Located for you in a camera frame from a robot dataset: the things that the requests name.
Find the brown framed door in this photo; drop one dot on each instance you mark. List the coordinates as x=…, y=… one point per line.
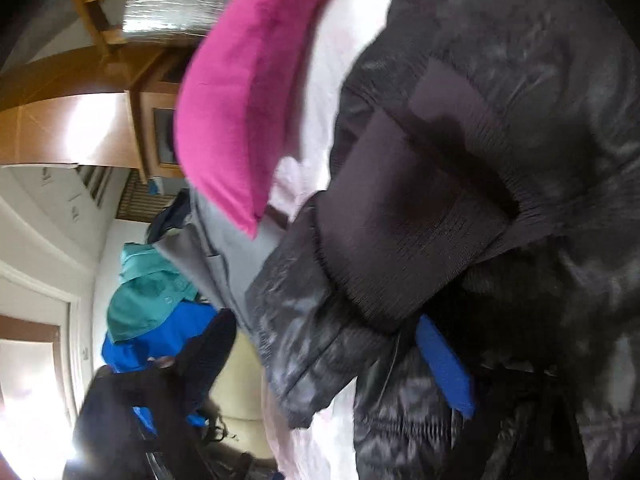
x=30, y=325

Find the blue jacket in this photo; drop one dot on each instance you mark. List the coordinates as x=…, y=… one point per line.
x=165, y=330

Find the white textured blanket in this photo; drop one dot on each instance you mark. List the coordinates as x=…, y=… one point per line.
x=325, y=85

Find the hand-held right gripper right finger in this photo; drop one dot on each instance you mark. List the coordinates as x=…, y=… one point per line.
x=445, y=365

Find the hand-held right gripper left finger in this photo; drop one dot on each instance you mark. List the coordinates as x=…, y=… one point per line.
x=207, y=360

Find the wooden cabinet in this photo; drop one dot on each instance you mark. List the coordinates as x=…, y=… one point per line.
x=145, y=110

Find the slatted wooden vent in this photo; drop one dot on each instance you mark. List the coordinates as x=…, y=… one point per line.
x=135, y=200

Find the black puffer jacket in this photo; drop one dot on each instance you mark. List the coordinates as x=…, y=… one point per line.
x=500, y=110

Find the wooden ladder frame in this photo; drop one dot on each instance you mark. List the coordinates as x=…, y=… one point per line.
x=95, y=25

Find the beige cushion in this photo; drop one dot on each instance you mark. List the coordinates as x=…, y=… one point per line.
x=240, y=395

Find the dark navy garment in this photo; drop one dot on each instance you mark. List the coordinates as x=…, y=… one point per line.
x=167, y=220

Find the black bag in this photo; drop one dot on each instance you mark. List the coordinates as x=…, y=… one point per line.
x=115, y=410

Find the grey garment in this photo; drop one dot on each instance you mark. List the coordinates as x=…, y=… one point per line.
x=220, y=270

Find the teal jacket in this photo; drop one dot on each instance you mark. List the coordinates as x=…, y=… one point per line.
x=140, y=305

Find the pink pillow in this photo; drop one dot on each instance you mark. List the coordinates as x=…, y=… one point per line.
x=240, y=110

